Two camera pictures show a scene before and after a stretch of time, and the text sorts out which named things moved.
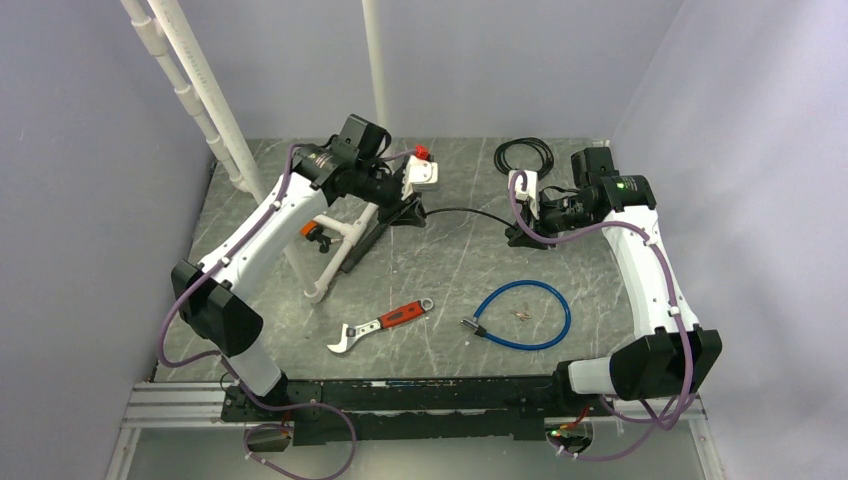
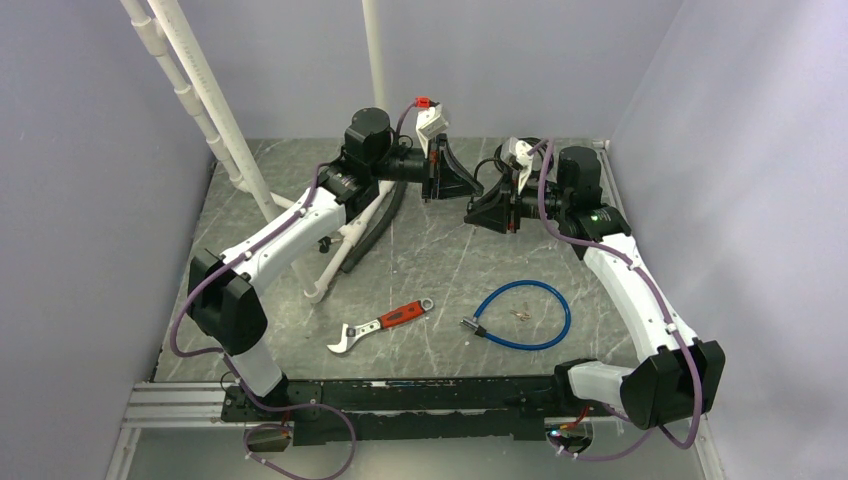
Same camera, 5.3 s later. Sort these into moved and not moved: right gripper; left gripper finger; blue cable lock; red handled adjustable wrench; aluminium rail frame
Moved: left gripper finger; right gripper
Not moved: aluminium rail frame; blue cable lock; red handled adjustable wrench
